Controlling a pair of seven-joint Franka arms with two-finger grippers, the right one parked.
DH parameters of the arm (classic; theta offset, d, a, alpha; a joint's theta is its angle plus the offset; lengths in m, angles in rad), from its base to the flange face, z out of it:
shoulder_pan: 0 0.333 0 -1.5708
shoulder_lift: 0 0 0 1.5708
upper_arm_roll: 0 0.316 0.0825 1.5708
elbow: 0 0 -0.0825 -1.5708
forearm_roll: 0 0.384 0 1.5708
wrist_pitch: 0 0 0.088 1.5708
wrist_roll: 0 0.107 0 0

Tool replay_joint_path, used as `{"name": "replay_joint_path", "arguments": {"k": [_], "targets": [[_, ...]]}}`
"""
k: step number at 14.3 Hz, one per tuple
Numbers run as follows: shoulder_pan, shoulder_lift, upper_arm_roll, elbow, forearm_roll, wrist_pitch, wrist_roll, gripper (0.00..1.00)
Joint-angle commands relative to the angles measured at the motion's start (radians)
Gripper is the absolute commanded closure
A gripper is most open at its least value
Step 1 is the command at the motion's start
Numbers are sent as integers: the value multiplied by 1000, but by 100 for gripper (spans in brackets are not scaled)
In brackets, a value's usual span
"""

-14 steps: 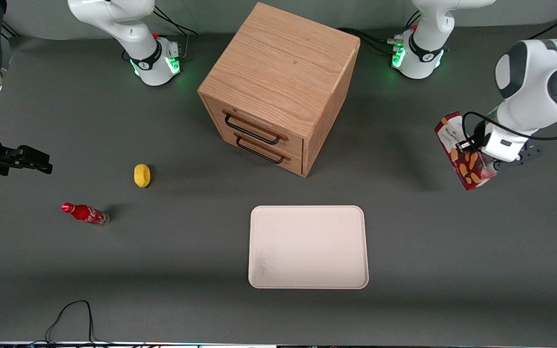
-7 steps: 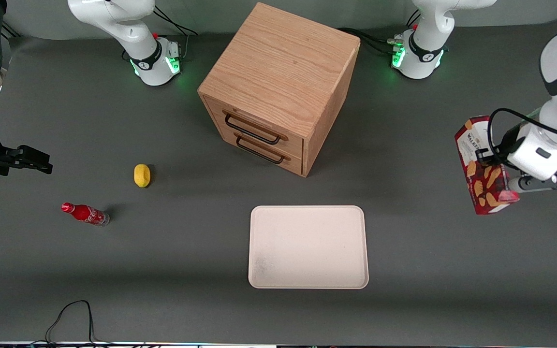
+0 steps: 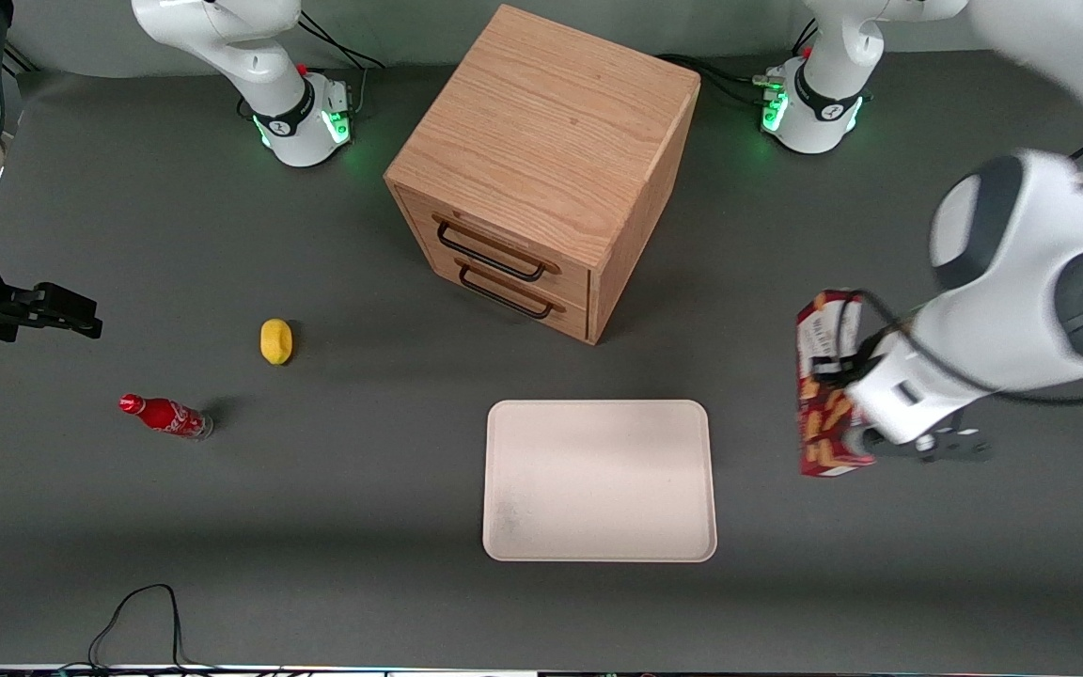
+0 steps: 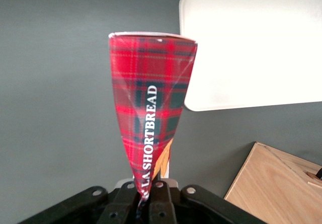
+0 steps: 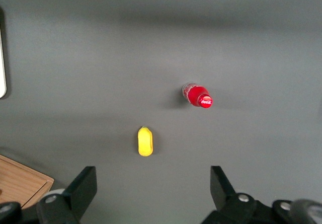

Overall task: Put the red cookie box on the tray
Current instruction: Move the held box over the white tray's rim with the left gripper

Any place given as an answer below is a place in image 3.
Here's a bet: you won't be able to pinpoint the wooden drawer cabinet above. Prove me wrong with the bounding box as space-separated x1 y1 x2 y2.
384 4 702 347

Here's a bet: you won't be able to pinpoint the red cola bottle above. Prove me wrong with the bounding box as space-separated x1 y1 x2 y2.
118 393 215 442

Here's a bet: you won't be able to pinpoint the cream plastic tray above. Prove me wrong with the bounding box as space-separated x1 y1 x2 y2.
482 399 719 564

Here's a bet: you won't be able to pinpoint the wooden drawer front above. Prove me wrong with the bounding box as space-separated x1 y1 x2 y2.
424 252 590 342
395 185 592 304

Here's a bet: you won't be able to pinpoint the black left arm base cables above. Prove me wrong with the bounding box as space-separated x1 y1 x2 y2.
656 19 820 106

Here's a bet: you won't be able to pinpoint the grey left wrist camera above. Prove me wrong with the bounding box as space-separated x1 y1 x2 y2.
840 421 992 464

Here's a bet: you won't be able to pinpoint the black right arm base cables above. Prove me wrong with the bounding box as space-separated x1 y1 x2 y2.
295 8 388 118

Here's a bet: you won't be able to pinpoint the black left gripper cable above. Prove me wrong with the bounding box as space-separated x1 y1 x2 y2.
838 289 1083 407

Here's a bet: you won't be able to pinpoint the black arm base cables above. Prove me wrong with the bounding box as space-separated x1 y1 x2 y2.
656 19 820 106
295 8 388 118

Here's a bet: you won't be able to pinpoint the red cookie box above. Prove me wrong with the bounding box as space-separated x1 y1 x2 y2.
795 289 878 480

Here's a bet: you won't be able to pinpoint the yellow lemon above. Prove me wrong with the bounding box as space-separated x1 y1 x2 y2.
259 318 295 367

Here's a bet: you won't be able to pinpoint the black looped table cable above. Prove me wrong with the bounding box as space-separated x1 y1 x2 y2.
55 583 284 676

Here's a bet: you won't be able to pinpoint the black metal drawer handle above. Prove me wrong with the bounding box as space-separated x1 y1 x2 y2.
434 217 562 283
456 260 567 322

